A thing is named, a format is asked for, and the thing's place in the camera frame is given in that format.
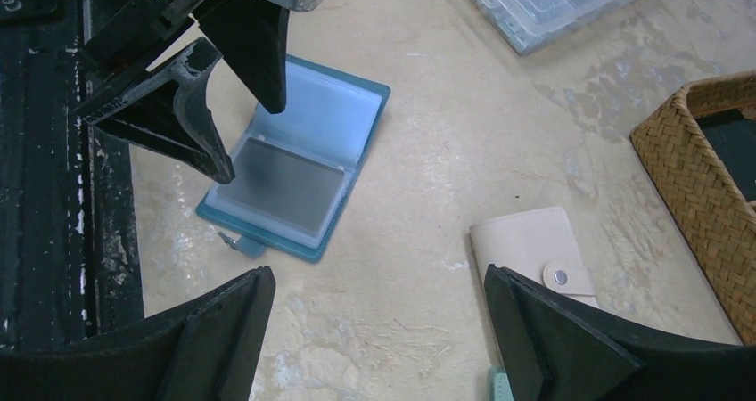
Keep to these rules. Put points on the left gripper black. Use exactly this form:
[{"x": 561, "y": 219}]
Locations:
[{"x": 164, "y": 109}]

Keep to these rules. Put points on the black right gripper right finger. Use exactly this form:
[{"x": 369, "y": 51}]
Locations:
[{"x": 557, "y": 348}]

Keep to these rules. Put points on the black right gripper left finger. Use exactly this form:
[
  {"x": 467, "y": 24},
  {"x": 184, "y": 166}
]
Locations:
[{"x": 204, "y": 349}]

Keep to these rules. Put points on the blue leather card holder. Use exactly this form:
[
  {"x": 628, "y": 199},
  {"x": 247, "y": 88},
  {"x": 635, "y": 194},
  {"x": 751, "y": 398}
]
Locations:
[{"x": 330, "y": 117}]

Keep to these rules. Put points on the black VIP credit card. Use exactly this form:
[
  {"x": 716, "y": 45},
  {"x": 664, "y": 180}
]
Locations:
[{"x": 732, "y": 137}]

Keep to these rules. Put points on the teal green card holder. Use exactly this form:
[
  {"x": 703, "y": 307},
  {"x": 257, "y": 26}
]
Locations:
[{"x": 499, "y": 385}]

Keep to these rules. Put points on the cream card holder with snap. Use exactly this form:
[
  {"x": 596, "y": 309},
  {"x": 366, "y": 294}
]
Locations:
[{"x": 540, "y": 245}]

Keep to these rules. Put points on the wicker cutlery tray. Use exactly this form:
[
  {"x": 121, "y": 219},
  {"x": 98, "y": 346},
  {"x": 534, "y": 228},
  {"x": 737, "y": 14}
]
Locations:
[{"x": 711, "y": 211}]

